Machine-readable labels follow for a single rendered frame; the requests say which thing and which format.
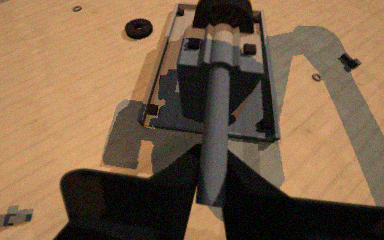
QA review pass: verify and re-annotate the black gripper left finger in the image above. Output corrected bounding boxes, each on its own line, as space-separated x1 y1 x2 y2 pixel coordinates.
59 144 202 240

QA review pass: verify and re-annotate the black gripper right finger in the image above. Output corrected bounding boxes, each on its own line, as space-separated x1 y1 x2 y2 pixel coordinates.
222 150 384 240

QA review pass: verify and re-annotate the grey metal shaft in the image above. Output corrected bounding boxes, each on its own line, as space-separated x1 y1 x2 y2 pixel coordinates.
195 64 230 208

